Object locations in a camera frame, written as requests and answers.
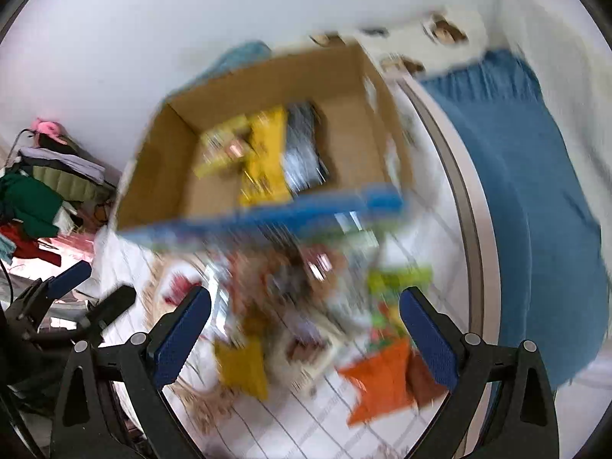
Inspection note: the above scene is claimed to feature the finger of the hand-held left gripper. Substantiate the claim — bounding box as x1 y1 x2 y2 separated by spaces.
10 262 93 332
33 286 137 345

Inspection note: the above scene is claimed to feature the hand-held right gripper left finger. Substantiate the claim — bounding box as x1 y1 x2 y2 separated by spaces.
50 286 212 459

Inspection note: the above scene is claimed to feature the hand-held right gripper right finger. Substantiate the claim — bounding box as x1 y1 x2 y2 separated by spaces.
399 287 560 459

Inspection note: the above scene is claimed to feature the orange snack packet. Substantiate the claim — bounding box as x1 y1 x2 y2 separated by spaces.
339 339 419 427

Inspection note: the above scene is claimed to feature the pile of snack packets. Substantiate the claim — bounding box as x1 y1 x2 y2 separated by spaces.
153 215 450 426

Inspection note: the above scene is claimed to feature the cardboard box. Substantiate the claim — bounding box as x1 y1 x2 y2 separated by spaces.
112 41 416 249

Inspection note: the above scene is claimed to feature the pile of clothes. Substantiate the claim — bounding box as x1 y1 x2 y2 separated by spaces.
0 131 120 269

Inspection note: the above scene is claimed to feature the pink cloth item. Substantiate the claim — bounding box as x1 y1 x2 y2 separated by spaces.
31 117 68 144

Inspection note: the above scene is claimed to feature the blue bed cover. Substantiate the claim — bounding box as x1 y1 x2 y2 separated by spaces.
418 48 605 393

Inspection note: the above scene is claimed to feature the black snack packet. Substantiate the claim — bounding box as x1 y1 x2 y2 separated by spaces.
286 102 332 194

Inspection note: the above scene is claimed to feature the blue pillow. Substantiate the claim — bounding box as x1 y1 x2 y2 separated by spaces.
172 41 273 99

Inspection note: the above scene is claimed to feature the bear print pillow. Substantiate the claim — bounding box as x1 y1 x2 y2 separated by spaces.
308 7 488 77

